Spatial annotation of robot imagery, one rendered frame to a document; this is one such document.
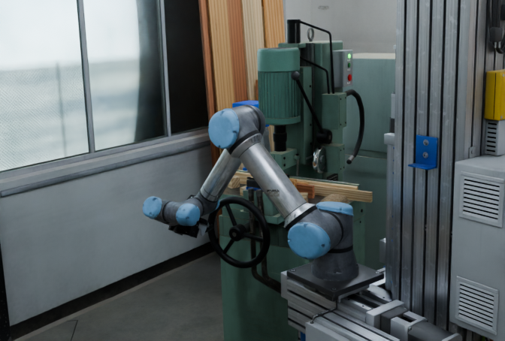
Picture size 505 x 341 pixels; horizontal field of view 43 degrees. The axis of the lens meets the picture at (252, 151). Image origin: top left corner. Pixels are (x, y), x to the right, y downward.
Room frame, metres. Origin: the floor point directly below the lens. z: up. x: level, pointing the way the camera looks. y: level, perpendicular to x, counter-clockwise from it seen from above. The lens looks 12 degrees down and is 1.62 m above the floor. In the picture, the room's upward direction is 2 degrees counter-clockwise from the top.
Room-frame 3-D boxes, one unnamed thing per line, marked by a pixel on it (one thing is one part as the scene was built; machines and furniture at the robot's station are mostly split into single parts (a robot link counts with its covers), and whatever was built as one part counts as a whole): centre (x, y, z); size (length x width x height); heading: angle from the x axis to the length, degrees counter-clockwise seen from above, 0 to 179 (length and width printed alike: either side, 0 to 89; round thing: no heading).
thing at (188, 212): (2.10, 0.24, 0.98); 0.11 x 0.11 x 0.08; 57
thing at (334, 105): (2.74, -0.36, 1.23); 0.09 x 0.08 x 0.15; 147
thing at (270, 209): (2.46, -0.05, 0.92); 0.15 x 0.13 x 0.09; 57
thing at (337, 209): (1.91, -0.25, 0.98); 0.13 x 0.12 x 0.14; 147
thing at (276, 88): (2.65, -0.12, 1.35); 0.18 x 0.18 x 0.31
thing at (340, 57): (2.84, -0.41, 1.40); 0.10 x 0.06 x 0.16; 147
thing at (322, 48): (2.89, -0.28, 1.16); 0.22 x 0.22 x 0.72; 57
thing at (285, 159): (2.66, -0.13, 1.03); 0.14 x 0.07 x 0.09; 147
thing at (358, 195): (2.58, -0.22, 0.92); 0.58 x 0.02 x 0.04; 57
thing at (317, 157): (2.69, -0.29, 1.02); 0.12 x 0.03 x 0.12; 147
